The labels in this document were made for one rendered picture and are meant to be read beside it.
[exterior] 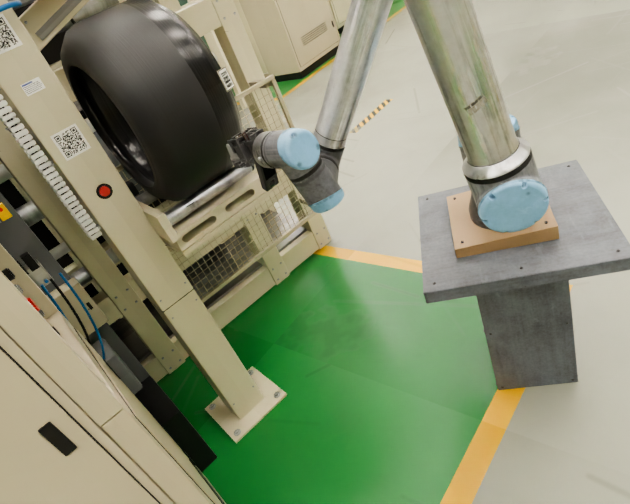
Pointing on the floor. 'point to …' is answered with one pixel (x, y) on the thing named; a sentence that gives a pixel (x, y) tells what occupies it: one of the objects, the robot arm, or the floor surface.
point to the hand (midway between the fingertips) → (236, 158)
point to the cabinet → (292, 35)
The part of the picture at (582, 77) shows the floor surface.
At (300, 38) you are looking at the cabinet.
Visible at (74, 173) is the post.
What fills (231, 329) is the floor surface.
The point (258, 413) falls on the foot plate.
